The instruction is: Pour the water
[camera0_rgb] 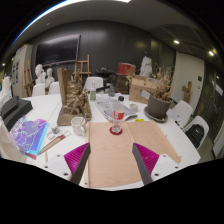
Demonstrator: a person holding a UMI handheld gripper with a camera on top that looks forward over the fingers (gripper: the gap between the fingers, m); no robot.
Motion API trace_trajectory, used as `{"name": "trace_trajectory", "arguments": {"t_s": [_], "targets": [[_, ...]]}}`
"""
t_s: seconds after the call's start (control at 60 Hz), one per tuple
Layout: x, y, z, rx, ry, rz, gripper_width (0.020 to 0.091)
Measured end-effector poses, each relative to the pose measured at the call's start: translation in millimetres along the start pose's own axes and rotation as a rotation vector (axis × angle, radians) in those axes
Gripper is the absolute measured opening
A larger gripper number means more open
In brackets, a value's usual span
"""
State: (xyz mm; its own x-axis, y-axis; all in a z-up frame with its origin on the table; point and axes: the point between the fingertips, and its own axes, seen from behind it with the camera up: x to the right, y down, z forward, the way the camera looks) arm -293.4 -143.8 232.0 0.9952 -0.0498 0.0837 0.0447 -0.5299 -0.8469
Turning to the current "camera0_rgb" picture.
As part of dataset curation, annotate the black backpack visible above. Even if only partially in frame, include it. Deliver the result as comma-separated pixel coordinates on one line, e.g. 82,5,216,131
185,123,206,149

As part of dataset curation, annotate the long ceiling light strip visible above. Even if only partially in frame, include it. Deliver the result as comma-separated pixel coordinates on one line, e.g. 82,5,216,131
13,0,132,44

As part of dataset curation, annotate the tan flat mat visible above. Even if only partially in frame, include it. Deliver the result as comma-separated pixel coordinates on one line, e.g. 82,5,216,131
83,120,183,188

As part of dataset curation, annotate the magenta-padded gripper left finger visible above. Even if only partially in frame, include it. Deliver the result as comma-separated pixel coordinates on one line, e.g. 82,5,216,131
43,142,92,185

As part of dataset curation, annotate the white ceramic mug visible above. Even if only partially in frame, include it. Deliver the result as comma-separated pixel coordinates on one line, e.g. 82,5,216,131
70,116,88,137

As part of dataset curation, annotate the wooden ruler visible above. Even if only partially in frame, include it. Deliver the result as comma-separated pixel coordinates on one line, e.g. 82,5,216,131
37,129,73,156

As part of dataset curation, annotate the folded grey newspaper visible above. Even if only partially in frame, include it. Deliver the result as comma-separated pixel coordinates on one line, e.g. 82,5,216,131
94,97,138,122

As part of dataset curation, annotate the dried plant in grey pot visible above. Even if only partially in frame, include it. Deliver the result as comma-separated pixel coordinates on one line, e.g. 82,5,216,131
146,66,176,120

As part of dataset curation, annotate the small black box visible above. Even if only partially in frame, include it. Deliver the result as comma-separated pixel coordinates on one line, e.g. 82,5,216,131
0,95,20,120

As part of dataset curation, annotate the white bottle with green label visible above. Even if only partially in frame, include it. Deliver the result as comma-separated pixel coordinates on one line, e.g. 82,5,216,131
89,79,98,102

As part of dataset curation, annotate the dark glass jar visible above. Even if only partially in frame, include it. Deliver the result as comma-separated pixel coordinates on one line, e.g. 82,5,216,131
108,84,116,98

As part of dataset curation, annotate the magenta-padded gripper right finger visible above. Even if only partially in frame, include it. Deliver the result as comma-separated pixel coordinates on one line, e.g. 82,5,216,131
132,142,183,186

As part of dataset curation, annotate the purple marbled book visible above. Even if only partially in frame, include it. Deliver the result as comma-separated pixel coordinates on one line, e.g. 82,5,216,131
9,114,49,160

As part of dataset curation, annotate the brown cardboard box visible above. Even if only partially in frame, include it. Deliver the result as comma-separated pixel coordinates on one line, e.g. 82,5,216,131
128,74,158,104

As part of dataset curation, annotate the large black flat box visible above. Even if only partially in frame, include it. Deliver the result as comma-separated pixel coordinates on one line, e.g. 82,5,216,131
1,98,34,132

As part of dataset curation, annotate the flat round red coaster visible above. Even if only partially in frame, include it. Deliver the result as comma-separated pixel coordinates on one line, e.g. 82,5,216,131
108,125,124,136

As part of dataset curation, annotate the small clear lidded jar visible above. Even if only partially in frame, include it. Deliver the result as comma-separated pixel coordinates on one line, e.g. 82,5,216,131
49,123,61,135

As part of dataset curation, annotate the white cabinet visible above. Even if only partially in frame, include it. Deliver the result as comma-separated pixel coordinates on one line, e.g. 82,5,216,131
11,44,34,98

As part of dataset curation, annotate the clear bottle with red label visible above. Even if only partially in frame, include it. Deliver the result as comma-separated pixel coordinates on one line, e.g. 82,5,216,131
110,95,126,135

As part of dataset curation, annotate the black wall screen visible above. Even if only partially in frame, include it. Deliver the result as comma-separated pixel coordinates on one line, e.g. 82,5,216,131
34,34,82,67

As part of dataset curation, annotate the golden sculpture on wooden base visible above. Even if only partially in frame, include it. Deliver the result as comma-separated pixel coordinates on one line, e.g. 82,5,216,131
56,68,93,127

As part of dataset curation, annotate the red box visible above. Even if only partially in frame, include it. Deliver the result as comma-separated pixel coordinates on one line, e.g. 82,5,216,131
117,62,137,77

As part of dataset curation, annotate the white plaster figure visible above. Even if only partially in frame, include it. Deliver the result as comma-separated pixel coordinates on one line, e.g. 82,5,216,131
139,55,153,78

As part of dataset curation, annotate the wooden figure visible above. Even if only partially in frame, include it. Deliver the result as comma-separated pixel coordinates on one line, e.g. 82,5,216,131
181,80,193,104

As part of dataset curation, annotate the wooden easel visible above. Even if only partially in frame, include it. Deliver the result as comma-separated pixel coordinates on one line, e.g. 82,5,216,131
22,59,34,98
73,54,92,83

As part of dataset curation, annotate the white chair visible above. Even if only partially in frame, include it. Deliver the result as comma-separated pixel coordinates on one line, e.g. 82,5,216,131
83,76,104,93
172,99,194,129
183,115,210,151
48,81,62,95
31,83,46,98

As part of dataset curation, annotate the white plaster bust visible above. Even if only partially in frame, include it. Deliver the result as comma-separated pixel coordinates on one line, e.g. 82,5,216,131
34,63,47,84
44,67,55,88

